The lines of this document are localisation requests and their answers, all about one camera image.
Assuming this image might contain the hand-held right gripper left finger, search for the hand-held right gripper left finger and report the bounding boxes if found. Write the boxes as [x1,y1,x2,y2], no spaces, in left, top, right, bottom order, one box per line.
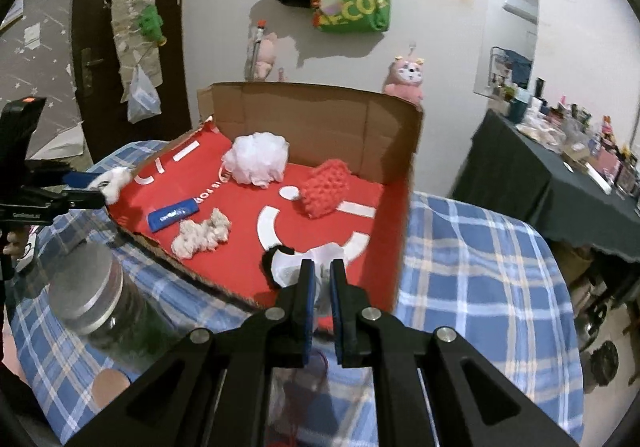
[65,258,318,447]

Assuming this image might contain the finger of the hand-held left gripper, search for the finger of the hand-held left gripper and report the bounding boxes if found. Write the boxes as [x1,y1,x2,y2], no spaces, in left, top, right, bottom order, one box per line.
[50,190,109,210]
[25,159,104,188]

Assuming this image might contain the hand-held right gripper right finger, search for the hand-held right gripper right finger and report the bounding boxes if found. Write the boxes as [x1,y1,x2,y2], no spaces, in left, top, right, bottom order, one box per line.
[329,258,581,447]

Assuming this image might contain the white plush toy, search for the white plush toy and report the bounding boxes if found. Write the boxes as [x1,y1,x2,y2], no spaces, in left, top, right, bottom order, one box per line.
[87,167,131,202]

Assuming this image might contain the white plastic roll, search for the white plastic roll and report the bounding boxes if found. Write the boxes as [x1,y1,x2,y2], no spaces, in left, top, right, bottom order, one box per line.
[277,242,346,289]

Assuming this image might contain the black fluffy ball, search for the black fluffy ball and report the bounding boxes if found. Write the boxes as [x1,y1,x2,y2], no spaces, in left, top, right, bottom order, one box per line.
[260,244,301,290]

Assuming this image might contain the beige fluffy cloth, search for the beige fluffy cloth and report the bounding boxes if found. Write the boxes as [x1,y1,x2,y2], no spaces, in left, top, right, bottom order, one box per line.
[171,208,233,259]

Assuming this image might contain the cardboard box with red lining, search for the cardboard box with red lining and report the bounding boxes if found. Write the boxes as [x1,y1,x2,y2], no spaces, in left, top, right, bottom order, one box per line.
[107,82,426,323]

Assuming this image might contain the person's left hand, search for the person's left hand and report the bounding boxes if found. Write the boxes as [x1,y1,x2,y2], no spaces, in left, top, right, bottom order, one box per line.
[2,227,31,259]

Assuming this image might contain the blue packet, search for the blue packet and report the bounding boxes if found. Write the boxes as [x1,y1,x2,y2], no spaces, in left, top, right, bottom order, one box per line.
[146,199,200,232]

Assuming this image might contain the large glass jar dark contents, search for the large glass jar dark contents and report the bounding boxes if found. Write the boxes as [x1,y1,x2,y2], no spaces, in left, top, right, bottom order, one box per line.
[47,242,181,368]

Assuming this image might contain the clear plastic bag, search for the clear plastic bag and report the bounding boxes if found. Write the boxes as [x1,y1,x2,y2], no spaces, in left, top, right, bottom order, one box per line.
[126,67,162,124]

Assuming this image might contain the red knitted ball in box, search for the red knitted ball in box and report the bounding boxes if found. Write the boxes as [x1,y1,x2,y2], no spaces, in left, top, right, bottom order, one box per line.
[299,159,351,218]

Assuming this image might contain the blue plaid blanket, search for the blue plaid blanket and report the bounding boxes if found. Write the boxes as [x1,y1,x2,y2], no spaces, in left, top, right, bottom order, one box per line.
[5,139,586,447]

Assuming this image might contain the beige hanging organizer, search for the beige hanging organizer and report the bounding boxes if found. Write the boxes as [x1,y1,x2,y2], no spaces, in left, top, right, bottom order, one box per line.
[104,0,166,102]

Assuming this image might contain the dark brown door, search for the dark brown door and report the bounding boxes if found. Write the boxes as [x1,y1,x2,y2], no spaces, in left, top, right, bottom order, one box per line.
[71,0,193,162]

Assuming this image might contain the white mesh bath pouf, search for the white mesh bath pouf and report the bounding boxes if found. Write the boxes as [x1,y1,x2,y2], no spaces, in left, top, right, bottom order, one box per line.
[220,132,291,188]

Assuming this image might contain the green plush toy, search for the green plush toy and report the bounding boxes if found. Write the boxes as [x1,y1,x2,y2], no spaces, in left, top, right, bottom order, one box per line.
[137,7,166,45]

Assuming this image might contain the brown round pad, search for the brown round pad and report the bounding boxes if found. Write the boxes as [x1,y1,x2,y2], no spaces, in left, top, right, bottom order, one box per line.
[92,369,133,408]

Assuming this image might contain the tube with orange cap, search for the tube with orange cap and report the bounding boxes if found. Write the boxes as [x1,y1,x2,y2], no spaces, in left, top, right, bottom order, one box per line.
[245,19,266,80]

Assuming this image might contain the pale pink plush toy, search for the pale pink plush toy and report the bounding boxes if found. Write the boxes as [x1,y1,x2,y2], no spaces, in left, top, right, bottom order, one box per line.
[252,32,278,80]

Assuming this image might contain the table with dark green cloth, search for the table with dark green cloth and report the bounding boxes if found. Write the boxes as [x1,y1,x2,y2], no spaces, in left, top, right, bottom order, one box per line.
[450,109,640,263]

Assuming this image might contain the pink hamster plush toy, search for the pink hamster plush toy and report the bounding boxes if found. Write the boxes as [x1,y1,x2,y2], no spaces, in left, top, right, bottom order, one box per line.
[382,56,426,102]

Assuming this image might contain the dark round object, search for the dark round object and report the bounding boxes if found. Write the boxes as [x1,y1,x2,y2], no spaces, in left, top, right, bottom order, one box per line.
[587,342,621,388]

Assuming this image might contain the cluster of cosmetics bottles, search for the cluster of cosmetics bottles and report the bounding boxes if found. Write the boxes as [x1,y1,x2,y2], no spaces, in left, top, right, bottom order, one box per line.
[492,77,640,198]

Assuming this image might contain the metal door handle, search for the metal door handle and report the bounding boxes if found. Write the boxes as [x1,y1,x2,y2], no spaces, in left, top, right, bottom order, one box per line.
[80,47,105,95]

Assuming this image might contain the wall mirror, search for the wall mirror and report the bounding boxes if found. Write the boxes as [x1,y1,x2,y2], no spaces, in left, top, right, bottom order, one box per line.
[474,0,541,100]

